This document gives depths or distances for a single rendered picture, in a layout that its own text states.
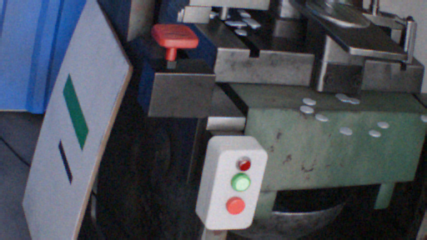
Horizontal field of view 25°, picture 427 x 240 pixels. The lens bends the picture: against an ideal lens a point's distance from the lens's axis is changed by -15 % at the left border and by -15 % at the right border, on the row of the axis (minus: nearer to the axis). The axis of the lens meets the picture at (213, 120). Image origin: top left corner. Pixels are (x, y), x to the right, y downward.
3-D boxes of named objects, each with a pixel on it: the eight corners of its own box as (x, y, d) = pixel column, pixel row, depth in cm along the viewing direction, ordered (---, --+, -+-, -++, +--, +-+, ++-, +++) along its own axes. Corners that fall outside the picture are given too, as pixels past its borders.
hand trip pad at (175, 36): (193, 87, 158) (202, 39, 155) (153, 87, 155) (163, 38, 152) (178, 69, 163) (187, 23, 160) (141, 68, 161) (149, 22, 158)
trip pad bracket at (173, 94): (197, 187, 166) (219, 67, 158) (138, 186, 162) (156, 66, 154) (184, 169, 171) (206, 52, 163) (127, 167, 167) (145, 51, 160)
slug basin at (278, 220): (364, 247, 198) (379, 205, 194) (210, 262, 185) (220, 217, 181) (305, 174, 226) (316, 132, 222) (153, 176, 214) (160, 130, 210)
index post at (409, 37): (412, 63, 186) (419, 20, 182) (402, 62, 185) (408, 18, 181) (406, 57, 188) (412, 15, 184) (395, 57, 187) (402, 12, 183)
